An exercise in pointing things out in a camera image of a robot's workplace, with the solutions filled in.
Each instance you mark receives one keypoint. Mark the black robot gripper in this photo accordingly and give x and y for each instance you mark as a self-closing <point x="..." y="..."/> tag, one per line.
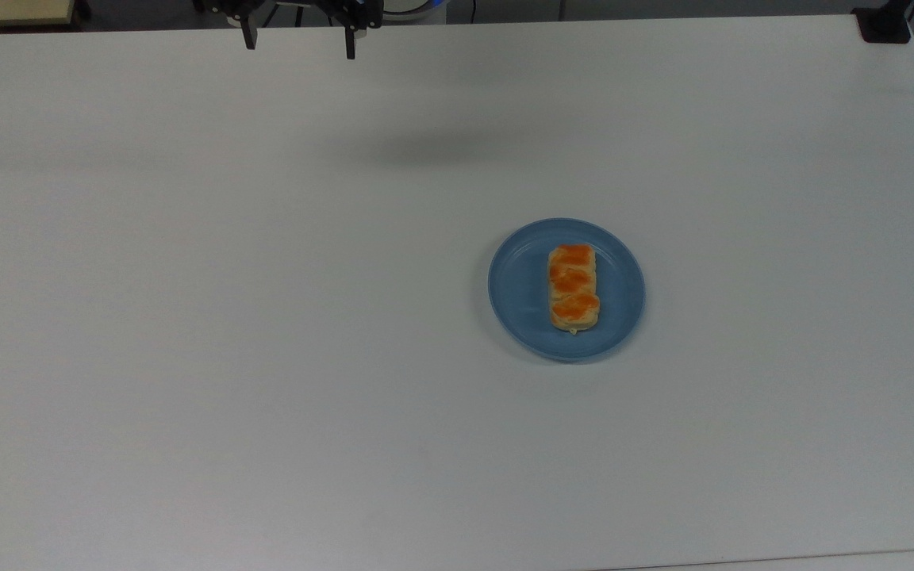
<point x="290" y="9"/>

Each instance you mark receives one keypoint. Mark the bread with orange topping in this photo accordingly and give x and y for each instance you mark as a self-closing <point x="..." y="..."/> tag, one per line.
<point x="574" y="287"/>

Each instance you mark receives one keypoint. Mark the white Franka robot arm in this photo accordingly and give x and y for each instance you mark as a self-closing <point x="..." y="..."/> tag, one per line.
<point x="416" y="8"/>

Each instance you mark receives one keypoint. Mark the beige wooden board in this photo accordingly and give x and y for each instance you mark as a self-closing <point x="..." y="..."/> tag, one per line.
<point x="5" y="11"/>

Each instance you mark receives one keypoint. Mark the blue round plate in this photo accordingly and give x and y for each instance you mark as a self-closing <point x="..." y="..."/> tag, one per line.
<point x="520" y="293"/>

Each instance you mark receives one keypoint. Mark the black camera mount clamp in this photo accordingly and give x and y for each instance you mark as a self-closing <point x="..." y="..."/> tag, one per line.
<point x="884" y="24"/>

